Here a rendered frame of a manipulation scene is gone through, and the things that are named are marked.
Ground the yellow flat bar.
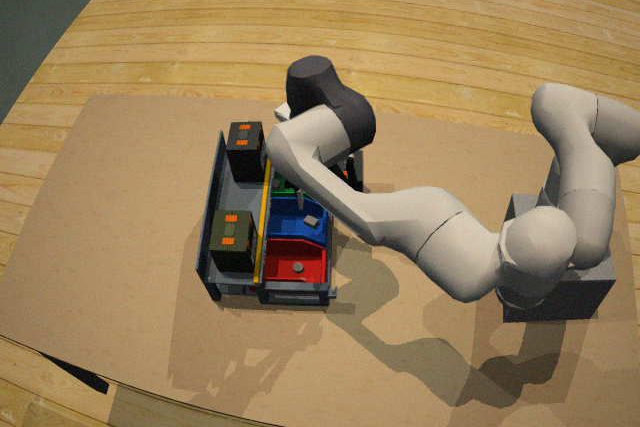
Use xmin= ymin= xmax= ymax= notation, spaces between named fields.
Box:
xmin=253 ymin=157 xmax=271 ymax=284

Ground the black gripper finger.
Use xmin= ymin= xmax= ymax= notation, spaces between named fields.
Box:
xmin=285 ymin=180 xmax=304 ymax=209
xmin=328 ymin=153 xmax=357 ymax=190

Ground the red open bin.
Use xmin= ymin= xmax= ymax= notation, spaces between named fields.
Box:
xmin=264 ymin=239 xmax=327 ymax=283

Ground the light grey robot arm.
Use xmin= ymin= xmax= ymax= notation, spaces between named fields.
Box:
xmin=265 ymin=55 xmax=640 ymax=312

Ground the green open bin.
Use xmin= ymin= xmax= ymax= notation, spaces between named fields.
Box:
xmin=272 ymin=171 xmax=316 ymax=202

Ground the blue bin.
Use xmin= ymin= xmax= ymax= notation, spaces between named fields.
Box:
xmin=267 ymin=197 xmax=328 ymax=248

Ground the dark grey metal shelf rack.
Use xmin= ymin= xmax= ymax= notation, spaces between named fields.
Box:
xmin=195 ymin=130 xmax=337 ymax=306

